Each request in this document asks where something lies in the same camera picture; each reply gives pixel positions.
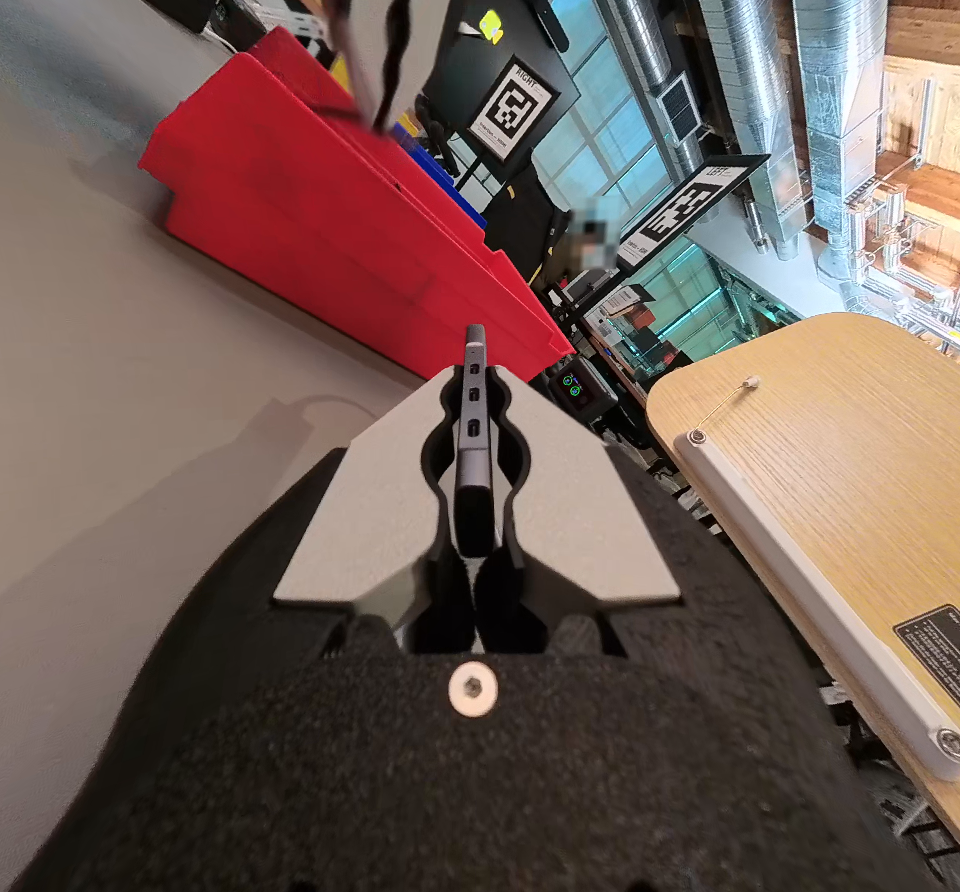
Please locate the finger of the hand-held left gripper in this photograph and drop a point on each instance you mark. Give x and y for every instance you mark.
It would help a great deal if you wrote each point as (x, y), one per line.
(424, 21)
(371, 6)

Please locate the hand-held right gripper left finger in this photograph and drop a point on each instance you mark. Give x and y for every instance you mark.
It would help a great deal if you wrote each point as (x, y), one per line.
(360, 524)

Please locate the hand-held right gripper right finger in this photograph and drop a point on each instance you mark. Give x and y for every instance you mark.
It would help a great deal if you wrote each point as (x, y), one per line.
(585, 524)

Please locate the red plastic bin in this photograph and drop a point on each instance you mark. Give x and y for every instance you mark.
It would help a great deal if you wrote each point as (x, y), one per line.
(300, 216)

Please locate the grey desk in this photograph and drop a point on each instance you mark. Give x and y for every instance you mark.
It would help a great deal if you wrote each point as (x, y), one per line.
(112, 382)

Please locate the yellow sticker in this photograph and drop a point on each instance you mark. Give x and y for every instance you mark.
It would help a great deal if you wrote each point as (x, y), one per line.
(491, 25)

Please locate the white power strip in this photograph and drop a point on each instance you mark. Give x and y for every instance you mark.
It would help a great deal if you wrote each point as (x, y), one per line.
(300, 25)

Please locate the black display board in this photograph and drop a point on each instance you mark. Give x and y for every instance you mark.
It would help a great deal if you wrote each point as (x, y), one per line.
(517, 36)

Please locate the square marker sign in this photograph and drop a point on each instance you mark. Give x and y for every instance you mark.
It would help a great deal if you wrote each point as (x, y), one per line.
(514, 108)

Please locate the device with green display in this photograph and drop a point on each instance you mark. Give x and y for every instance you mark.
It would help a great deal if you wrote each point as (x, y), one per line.
(574, 389)

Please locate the small black box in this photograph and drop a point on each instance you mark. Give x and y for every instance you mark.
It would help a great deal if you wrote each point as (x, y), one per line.
(236, 18)

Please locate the blue plastic bin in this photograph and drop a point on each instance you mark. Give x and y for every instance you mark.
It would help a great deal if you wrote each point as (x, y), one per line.
(450, 186)

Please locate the black bag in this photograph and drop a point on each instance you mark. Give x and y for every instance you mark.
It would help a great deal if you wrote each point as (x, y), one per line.
(525, 224)

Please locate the light wooden table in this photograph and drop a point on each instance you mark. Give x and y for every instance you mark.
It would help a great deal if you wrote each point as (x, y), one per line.
(840, 457)

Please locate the metal vent grille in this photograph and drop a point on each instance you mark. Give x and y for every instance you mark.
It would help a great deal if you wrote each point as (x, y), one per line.
(681, 110)

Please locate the long marker sign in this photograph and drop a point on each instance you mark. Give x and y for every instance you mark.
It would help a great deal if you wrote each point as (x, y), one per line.
(686, 209)

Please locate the black label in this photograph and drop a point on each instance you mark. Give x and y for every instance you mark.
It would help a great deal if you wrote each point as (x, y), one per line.
(934, 644)

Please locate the metal pipes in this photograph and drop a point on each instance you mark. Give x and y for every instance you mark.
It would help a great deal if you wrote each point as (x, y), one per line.
(877, 261)

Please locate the narrow metal duct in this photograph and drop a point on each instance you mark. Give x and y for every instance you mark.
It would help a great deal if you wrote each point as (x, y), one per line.
(630, 6)

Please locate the medium metal duct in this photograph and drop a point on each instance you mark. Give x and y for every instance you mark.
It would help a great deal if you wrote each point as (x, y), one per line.
(731, 21)

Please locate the wide metal duct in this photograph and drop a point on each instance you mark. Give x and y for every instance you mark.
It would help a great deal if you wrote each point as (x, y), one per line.
(840, 44)

